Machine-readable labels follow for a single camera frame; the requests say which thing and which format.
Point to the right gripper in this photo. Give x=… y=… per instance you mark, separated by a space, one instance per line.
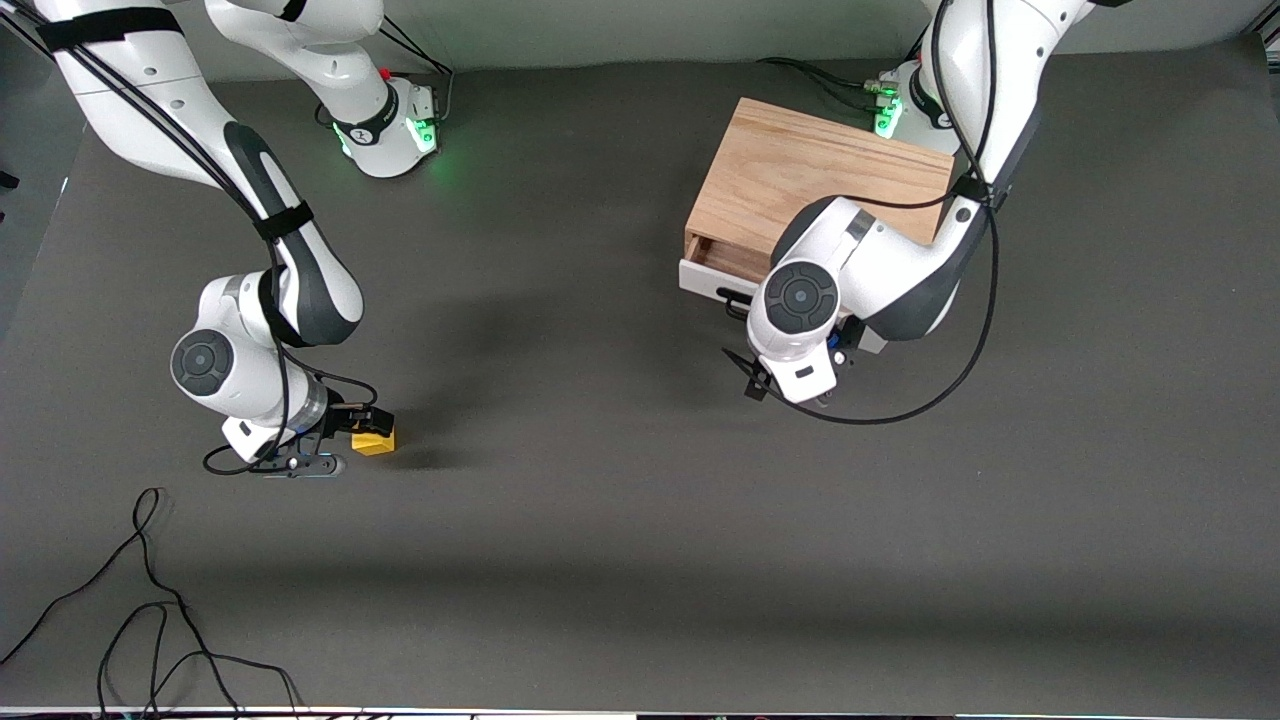
x=338 y=422

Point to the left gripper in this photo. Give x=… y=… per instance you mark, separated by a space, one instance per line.
x=755 y=386

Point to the yellow cube block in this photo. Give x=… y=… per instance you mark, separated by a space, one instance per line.
x=375 y=442

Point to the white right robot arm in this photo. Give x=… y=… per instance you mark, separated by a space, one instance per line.
x=300 y=270

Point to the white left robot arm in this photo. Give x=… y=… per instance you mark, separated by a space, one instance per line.
x=870 y=270

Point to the wooden drawer cabinet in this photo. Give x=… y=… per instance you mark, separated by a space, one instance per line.
x=790 y=170

